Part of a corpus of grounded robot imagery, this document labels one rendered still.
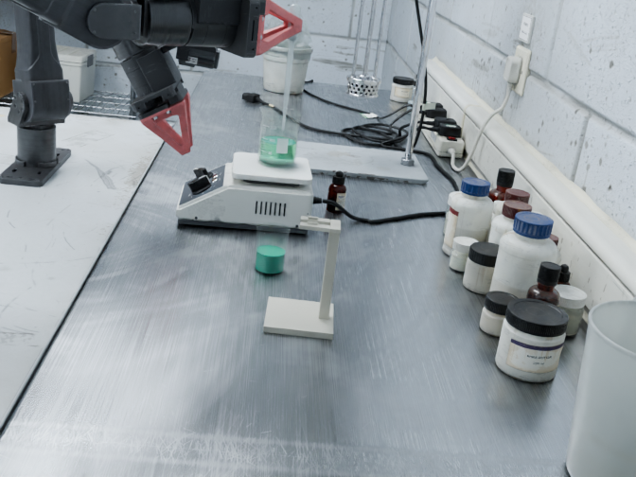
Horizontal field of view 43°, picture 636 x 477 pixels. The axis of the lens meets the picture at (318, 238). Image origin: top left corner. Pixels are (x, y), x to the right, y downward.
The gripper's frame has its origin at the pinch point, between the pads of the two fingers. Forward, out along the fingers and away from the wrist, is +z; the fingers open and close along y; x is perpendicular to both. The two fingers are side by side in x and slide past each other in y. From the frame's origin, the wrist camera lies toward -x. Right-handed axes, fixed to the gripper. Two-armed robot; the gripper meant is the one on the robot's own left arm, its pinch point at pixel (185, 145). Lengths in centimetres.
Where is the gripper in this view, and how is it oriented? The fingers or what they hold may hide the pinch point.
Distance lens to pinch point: 121.6
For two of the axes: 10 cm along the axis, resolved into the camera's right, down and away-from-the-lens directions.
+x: -9.2, 3.9, 1.0
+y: -0.4, -3.5, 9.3
